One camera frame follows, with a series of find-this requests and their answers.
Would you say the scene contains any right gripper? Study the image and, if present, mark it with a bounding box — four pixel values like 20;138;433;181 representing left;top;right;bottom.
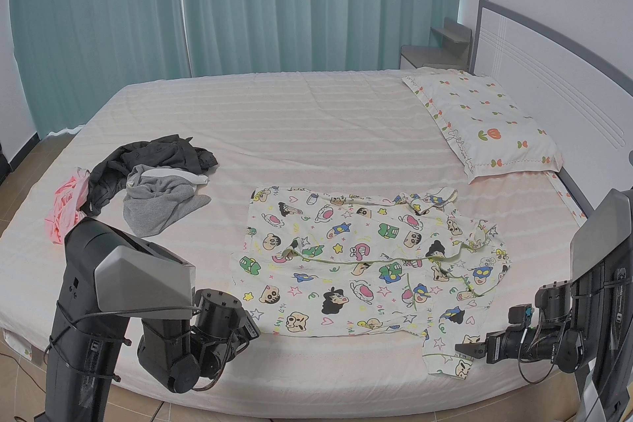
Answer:
486;328;527;364

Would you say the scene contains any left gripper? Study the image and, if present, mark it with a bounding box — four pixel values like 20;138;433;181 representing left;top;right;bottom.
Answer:
237;311;262;341

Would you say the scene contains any white printed pyjama top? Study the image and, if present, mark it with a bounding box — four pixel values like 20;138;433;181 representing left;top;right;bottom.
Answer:
230;185;512;381

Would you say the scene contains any bed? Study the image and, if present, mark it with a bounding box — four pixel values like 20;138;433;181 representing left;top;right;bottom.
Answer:
0;0;633;411

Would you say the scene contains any grey garment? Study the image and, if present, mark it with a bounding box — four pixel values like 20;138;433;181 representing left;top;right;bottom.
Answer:
123;164;212;238

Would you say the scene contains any black garment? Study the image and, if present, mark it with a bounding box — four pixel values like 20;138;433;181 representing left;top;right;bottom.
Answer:
81;135;219;217

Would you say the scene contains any white printed pillow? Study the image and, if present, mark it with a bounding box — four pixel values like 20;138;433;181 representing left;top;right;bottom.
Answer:
402;66;564;186

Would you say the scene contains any pink garment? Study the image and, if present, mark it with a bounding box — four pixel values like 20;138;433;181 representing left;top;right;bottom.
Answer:
44;167;91;247

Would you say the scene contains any grey bedside table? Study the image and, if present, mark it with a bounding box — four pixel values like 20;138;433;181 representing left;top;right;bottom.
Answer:
400;17;473;75

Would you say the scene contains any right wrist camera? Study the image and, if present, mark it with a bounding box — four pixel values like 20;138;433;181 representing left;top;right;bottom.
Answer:
508;305;534;328

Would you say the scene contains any black cable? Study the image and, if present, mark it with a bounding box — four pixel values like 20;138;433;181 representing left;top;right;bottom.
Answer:
518;353;562;385

